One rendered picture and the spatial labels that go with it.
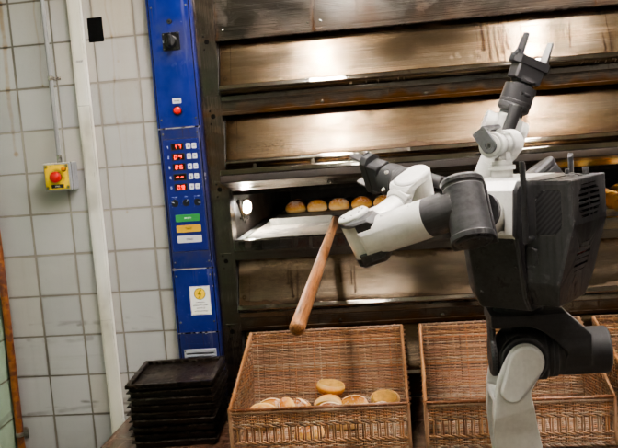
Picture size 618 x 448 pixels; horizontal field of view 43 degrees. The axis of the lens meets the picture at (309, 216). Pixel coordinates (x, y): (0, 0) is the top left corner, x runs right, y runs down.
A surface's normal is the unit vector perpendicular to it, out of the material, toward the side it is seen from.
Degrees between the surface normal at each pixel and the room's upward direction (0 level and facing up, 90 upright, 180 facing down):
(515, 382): 90
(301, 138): 70
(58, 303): 90
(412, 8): 90
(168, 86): 90
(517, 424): 114
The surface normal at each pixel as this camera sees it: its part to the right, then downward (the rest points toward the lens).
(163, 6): -0.11, 0.11
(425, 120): -0.13, -0.24
